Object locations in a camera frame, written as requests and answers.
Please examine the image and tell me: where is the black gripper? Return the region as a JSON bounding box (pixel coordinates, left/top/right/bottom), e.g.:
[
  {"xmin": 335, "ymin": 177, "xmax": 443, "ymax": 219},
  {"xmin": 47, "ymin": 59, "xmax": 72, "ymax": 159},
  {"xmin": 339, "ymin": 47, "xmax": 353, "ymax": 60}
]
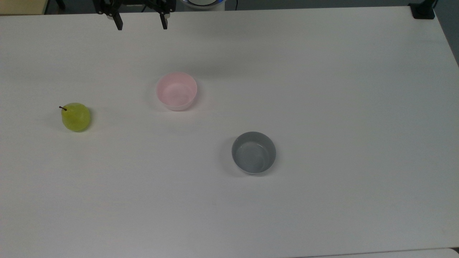
[{"xmin": 93, "ymin": 0, "xmax": 176, "ymax": 31}]

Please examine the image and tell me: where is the green pear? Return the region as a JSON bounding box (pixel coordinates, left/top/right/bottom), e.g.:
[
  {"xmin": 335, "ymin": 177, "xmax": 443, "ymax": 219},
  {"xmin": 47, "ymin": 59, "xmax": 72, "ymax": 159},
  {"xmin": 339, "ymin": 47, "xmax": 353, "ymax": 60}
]
[{"xmin": 59, "ymin": 102, "xmax": 91, "ymax": 132}]

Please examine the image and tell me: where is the pink bowl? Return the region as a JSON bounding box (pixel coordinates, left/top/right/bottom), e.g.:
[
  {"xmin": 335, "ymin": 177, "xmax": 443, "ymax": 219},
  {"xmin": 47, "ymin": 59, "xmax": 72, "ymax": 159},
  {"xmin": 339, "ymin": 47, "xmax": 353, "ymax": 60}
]
[{"xmin": 155, "ymin": 72, "xmax": 198, "ymax": 111}]

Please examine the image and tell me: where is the grey bowl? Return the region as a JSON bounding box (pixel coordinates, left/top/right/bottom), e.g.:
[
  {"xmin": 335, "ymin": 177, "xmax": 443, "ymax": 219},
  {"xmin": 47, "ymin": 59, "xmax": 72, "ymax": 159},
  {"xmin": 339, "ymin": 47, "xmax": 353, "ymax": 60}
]
[{"xmin": 231, "ymin": 132, "xmax": 277, "ymax": 175}]

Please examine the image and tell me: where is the wooden furniture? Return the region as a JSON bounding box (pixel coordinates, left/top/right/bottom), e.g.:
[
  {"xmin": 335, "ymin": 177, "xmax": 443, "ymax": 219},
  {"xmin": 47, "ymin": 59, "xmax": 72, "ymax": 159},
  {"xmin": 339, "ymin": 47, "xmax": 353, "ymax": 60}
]
[{"xmin": 0, "ymin": 0, "xmax": 49, "ymax": 16}]

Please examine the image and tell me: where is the black table clamp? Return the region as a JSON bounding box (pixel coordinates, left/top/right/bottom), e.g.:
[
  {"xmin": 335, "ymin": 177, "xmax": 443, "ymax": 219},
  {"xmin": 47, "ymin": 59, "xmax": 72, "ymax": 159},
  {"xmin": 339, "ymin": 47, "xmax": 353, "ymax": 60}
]
[{"xmin": 408, "ymin": 0, "xmax": 437, "ymax": 20}]

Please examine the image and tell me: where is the white robot base blue ring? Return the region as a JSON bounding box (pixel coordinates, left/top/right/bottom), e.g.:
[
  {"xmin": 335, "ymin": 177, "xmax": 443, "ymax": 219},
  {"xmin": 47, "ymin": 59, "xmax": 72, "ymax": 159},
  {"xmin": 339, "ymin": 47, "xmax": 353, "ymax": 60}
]
[{"xmin": 179, "ymin": 0, "xmax": 227, "ymax": 11}]

